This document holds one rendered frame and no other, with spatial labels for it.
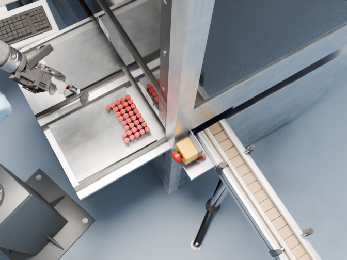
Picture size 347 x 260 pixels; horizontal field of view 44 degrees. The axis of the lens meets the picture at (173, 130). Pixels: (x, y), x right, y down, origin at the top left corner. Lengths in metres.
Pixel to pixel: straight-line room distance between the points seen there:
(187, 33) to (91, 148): 0.89
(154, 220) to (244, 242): 0.53
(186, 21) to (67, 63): 1.05
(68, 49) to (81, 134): 0.39
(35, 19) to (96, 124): 0.61
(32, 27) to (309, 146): 1.73
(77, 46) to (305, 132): 1.54
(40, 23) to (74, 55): 0.26
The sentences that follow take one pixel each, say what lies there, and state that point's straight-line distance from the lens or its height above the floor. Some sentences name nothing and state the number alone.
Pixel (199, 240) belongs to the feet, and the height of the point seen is 0.08.
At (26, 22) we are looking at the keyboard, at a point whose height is 0.83.
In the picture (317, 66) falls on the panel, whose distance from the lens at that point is 1.96.
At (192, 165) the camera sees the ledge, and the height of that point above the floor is 0.88.
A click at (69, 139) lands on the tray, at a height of 0.88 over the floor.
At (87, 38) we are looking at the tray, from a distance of 1.92.
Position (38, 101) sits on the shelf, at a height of 0.88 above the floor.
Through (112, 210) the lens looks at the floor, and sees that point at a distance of 2.54.
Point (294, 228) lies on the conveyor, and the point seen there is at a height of 0.97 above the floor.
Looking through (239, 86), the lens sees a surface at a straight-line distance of 1.46.
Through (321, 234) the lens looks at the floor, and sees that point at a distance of 2.68.
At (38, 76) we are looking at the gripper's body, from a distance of 1.43.
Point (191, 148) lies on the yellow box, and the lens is 1.54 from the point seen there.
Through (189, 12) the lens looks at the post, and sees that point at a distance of 0.87.
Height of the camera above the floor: 2.49
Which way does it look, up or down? 70 degrees down
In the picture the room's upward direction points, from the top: 5 degrees clockwise
